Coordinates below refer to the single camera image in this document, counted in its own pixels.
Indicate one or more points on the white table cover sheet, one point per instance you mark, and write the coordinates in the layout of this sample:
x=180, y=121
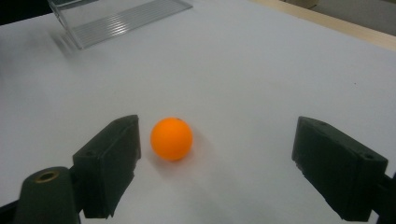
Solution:
x=249, y=93

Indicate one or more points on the orange ball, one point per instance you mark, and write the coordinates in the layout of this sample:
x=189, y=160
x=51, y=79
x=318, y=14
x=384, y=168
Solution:
x=171, y=139

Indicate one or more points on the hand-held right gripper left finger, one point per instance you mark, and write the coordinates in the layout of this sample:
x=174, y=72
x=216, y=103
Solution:
x=106, y=161

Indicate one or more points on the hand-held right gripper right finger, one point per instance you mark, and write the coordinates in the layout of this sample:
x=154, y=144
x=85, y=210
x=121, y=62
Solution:
x=336, y=168

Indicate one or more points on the clear plastic tray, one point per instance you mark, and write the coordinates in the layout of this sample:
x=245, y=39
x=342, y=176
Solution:
x=124, y=21

